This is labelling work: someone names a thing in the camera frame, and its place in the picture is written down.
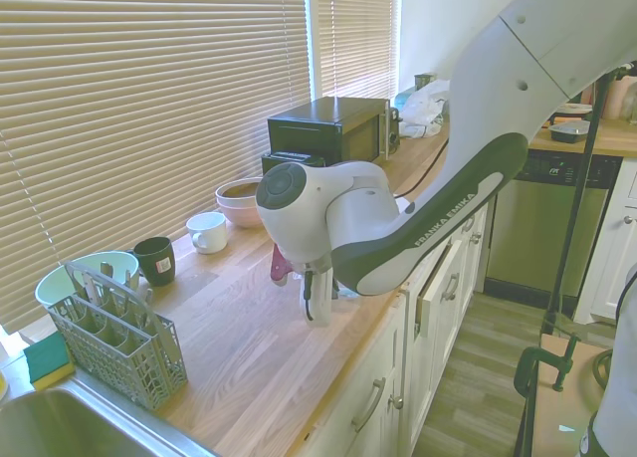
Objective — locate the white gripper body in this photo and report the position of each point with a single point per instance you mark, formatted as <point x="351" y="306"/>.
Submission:
<point x="322" y="297"/>

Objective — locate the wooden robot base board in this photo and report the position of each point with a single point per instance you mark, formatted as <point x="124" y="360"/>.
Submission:
<point x="592" y="372"/>

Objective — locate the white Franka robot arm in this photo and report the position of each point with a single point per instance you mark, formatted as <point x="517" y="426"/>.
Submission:
<point x="473" y="103"/>

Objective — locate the foil food tray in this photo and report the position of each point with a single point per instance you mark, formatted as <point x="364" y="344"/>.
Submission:
<point x="570" y="131"/>

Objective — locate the pink bowl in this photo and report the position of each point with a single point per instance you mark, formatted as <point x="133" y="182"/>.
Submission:
<point x="239" y="215"/>

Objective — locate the white base cabinet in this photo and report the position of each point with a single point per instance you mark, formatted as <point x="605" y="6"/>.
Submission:
<point x="438" y="357"/>

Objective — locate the white mug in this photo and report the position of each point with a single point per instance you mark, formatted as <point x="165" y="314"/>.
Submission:
<point x="209" y="233"/>

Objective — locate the black microwave oven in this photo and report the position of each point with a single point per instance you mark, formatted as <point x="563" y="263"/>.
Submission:
<point x="348" y="133"/>

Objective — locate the black cup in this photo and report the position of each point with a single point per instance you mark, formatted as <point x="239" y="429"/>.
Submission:
<point x="154" y="263"/>

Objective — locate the grey plastic cutlery basket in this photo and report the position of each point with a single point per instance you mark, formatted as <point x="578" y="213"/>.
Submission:
<point x="124" y="362"/>

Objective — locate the white plastic bag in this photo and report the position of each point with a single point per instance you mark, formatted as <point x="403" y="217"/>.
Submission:
<point x="423" y="108"/>

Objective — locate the teal tissue box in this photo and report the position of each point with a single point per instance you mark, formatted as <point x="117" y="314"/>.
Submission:
<point x="404" y="99"/>

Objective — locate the dark green C-clamp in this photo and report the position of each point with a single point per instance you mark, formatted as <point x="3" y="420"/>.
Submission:
<point x="525" y="372"/>

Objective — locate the stainless steel dishwasher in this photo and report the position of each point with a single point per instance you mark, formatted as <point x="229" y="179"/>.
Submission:
<point x="537" y="238"/>

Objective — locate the beige window blind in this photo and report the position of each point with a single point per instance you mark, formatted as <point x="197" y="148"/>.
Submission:
<point x="358" y="34"/>
<point x="149" y="128"/>

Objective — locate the mint green bowl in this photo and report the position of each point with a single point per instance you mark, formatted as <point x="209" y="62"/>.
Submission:
<point x="55" y="290"/>

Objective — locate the stainless steel sink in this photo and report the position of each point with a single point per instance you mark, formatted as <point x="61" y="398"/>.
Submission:
<point x="74" y="427"/>

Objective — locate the green yellow sponge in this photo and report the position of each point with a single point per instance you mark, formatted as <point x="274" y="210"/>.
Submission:
<point x="47" y="360"/>

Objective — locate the white tall cabinet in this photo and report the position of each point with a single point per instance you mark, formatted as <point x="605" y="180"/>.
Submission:
<point x="612" y="258"/>

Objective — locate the stacked plates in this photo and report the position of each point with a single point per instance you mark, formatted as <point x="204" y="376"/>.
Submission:
<point x="574" y="109"/>

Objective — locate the yellow white dish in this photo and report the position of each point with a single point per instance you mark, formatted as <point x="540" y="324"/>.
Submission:
<point x="3" y="387"/>

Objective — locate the pink tumbler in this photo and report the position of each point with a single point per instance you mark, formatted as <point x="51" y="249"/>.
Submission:
<point x="622" y="98"/>

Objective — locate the pink wrist mount piece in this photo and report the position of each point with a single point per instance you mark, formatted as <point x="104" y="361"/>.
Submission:
<point x="279" y="265"/>

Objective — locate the black camera stand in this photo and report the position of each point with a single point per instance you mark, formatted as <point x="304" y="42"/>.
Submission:
<point x="579" y="178"/>

